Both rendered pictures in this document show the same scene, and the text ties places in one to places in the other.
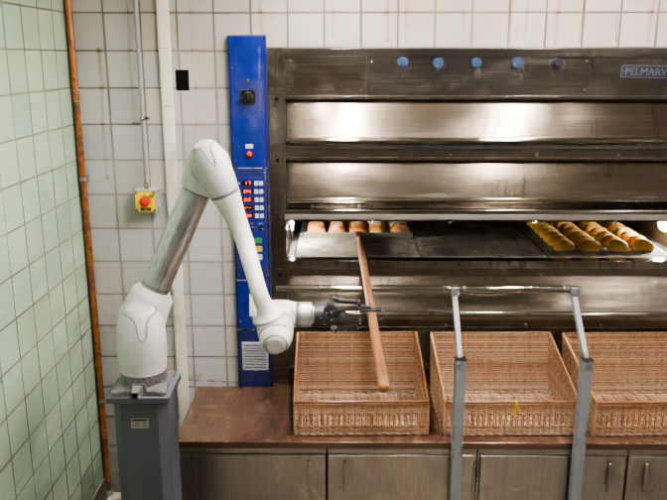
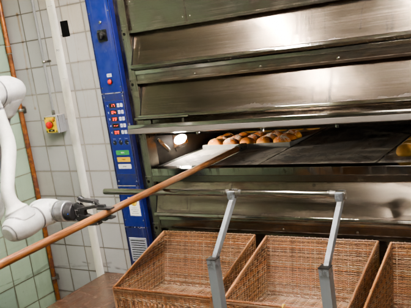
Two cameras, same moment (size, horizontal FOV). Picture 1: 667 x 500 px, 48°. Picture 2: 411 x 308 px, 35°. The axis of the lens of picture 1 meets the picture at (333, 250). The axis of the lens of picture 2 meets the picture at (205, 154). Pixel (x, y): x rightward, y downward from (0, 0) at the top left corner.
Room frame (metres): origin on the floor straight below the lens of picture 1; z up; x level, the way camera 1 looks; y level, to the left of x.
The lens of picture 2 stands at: (0.62, -1.87, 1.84)
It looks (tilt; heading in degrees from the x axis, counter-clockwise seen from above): 11 degrees down; 33
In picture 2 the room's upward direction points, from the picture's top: 8 degrees counter-clockwise
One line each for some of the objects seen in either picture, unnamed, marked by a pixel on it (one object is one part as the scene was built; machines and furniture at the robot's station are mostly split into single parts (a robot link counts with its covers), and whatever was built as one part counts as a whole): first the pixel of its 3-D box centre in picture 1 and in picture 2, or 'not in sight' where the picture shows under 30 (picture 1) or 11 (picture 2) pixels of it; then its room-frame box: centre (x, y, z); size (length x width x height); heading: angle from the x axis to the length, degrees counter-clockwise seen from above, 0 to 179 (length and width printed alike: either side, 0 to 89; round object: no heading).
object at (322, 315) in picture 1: (327, 314); (77, 211); (2.50, 0.02, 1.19); 0.09 x 0.07 x 0.08; 91
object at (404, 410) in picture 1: (358, 380); (186, 274); (3.00, -0.11, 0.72); 0.56 x 0.49 x 0.28; 91
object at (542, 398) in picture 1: (499, 380); (303, 285); (3.00, -0.71, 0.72); 0.56 x 0.49 x 0.28; 91
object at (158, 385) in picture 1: (142, 379); not in sight; (2.32, 0.63, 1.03); 0.22 x 0.18 x 0.06; 0
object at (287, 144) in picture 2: (356, 226); (259, 139); (3.88, -0.12, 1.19); 0.55 x 0.36 x 0.03; 90
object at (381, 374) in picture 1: (367, 292); (144, 194); (2.75, -0.13, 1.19); 1.71 x 0.03 x 0.03; 0
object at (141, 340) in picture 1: (141, 336); not in sight; (2.35, 0.64, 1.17); 0.18 x 0.16 x 0.22; 15
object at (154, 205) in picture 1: (147, 199); (55, 123); (3.24, 0.81, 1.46); 0.10 x 0.07 x 0.10; 90
